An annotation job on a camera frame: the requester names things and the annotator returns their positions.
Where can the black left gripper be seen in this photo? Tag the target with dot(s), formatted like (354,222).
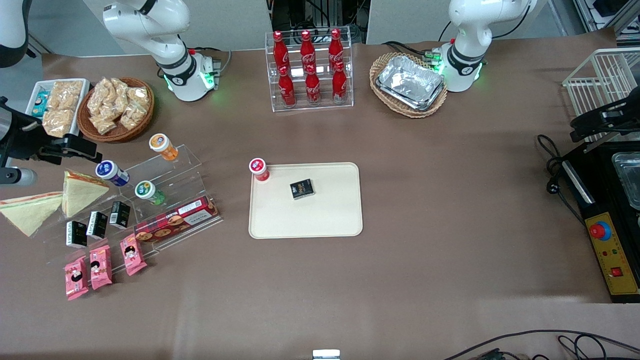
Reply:
(621,112)

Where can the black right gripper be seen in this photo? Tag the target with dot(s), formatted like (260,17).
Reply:
(24,137)

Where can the triangular sandwich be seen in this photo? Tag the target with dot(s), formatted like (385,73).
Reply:
(30,215)
(80,195)

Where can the white rectangular snack tray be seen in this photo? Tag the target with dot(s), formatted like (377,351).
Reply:
(35,86)

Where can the aluminium foil tray stack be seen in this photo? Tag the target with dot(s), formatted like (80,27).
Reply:
(410,80)

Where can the beige plastic tray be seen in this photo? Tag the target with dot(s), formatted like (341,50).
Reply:
(325,215)

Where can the clear bag of crackers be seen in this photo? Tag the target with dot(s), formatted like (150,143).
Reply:
(100,95)
(121,87)
(66,94)
(134,116)
(102,125)
(140,96)
(59,122)

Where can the blue bottle with white cap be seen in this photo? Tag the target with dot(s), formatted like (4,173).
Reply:
(111,172)

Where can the dark brown wicker basket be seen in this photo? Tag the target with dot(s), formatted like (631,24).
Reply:
(117,136)

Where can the teal snack pack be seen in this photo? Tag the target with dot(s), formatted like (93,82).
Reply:
(40,104)

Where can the silver metal lever bar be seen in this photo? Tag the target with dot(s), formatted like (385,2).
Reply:
(580,182)

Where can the stainless steel container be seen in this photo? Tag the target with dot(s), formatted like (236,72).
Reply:
(627,175)

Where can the small black carton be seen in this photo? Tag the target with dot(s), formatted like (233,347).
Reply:
(76,235)
(97,225)
(120,215)

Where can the green bottle with white cap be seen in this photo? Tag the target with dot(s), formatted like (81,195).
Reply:
(149,192)

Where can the orange bottle with white cap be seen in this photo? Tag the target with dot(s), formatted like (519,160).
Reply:
(162,146)

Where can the clear acrylic stepped stand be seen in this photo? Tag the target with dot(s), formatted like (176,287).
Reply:
(185,165)

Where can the pink snack pack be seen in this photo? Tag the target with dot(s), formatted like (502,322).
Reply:
(76,279)
(133,255)
(100,267)

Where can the long red cookie box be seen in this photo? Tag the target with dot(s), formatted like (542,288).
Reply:
(175,220)

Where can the black machine with yellow panel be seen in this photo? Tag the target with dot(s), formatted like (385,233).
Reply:
(612,255)

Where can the light wicker basket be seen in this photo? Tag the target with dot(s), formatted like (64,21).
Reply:
(407,113)

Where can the red bottle with white cap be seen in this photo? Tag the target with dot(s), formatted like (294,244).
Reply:
(259,169)

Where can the red cola bottle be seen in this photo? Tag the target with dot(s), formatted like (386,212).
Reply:
(336,49)
(307,50)
(287,90)
(313,89)
(280,52)
(339,86)

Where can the clear acrylic bottle rack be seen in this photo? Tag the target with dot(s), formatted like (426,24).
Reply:
(300,108)

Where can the small black box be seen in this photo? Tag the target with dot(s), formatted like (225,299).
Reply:
(302,189)

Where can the small silver metal block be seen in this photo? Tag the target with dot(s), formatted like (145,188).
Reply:
(326,355)

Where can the aluminium frame shelf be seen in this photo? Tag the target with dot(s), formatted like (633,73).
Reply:
(610,15)

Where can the black equipment frame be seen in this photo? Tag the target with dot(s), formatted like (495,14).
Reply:
(320,15)

